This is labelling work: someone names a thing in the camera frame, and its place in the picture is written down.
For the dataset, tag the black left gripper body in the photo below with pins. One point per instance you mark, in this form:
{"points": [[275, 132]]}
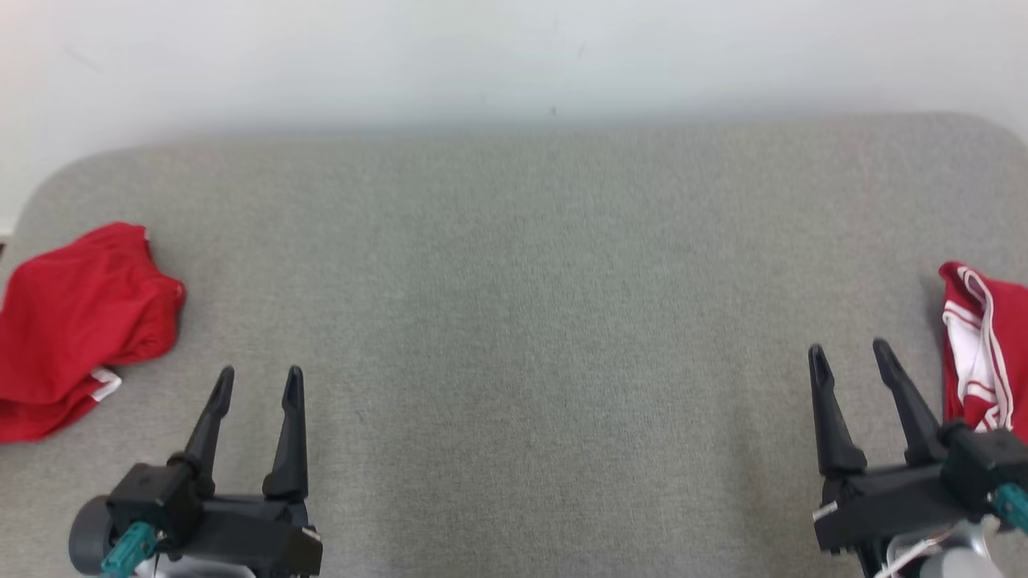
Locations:
{"points": [[249, 534]]}

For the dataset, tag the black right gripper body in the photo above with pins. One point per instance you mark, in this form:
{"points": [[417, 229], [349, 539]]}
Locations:
{"points": [[891, 502]]}

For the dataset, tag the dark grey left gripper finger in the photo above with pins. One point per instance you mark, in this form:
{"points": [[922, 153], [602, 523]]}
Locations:
{"points": [[210, 425], [291, 449]]}

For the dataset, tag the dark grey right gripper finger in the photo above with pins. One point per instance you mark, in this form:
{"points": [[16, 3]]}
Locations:
{"points": [[919, 433], [835, 441]]}

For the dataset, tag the red and white jersey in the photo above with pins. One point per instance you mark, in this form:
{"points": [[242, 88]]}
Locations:
{"points": [[1010, 321]]}

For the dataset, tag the red shorts with white stripes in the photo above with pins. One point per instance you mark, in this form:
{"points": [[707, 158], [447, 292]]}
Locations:
{"points": [[80, 321]]}

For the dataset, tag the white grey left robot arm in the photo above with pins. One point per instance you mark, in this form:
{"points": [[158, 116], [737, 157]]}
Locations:
{"points": [[87, 538]]}

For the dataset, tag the grey fabric sofa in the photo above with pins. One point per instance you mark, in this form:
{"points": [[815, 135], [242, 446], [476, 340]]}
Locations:
{"points": [[514, 281]]}

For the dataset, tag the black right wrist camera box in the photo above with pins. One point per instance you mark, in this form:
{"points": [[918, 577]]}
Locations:
{"points": [[984, 461]]}

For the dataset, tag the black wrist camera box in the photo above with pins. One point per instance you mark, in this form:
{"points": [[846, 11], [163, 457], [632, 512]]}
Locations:
{"points": [[152, 498], [984, 461]]}

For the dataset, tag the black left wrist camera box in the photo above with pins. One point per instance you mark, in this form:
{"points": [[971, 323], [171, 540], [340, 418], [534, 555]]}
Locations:
{"points": [[152, 498]]}

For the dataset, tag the teal right camera connector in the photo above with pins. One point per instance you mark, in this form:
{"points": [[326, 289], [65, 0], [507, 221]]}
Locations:
{"points": [[1013, 507]]}

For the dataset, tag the teal camera connector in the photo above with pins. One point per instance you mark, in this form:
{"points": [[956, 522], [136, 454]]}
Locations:
{"points": [[1013, 507], [128, 550]]}

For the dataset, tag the teal left camera connector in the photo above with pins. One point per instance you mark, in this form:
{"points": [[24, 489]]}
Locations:
{"points": [[128, 550]]}

